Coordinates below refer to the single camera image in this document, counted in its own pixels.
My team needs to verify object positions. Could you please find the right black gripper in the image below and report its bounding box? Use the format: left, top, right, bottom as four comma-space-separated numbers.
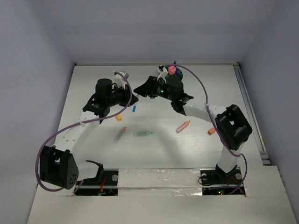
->
133, 76, 175, 101

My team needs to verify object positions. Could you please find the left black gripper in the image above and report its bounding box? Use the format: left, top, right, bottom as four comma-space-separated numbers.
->
107, 84, 138, 108

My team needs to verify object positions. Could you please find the green pencil shaped case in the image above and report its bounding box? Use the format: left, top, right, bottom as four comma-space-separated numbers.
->
133, 131, 153, 137

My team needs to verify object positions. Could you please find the pink capped bottle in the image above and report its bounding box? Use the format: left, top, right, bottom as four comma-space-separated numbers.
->
168, 66, 177, 75

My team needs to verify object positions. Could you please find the teal round pen holder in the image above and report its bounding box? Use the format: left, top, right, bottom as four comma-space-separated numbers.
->
165, 67, 183, 80

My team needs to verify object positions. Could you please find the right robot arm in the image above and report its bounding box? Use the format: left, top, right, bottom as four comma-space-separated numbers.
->
134, 76, 252, 183

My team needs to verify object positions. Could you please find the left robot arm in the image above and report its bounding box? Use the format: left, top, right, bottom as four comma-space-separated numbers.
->
35, 73, 138, 192

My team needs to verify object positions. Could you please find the yellow orange eraser cap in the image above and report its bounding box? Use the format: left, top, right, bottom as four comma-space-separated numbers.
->
116, 114, 122, 121

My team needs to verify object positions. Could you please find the clear orange tip pencil case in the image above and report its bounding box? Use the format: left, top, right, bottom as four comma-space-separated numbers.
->
113, 127, 126, 143

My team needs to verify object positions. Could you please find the orange pencil shaped case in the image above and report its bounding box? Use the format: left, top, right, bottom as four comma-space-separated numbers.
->
175, 120, 191, 133

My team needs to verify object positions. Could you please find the orange eraser cap right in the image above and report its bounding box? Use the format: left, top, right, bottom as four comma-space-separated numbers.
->
207, 127, 216, 135

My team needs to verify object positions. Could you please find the white foil front board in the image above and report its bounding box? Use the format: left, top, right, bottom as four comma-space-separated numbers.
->
117, 168, 202, 197

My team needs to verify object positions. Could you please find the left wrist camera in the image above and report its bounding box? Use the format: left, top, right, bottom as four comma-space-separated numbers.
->
112, 70, 129, 89

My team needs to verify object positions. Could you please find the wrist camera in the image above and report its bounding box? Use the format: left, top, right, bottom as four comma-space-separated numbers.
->
157, 65, 168, 79
112, 70, 129, 89

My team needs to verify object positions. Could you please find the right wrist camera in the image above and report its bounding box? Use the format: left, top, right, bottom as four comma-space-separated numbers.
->
157, 65, 168, 79

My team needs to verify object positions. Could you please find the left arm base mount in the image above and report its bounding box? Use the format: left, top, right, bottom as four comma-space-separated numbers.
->
73, 160, 119, 196

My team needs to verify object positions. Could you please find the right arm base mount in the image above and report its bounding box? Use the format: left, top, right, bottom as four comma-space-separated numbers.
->
198, 165, 248, 196

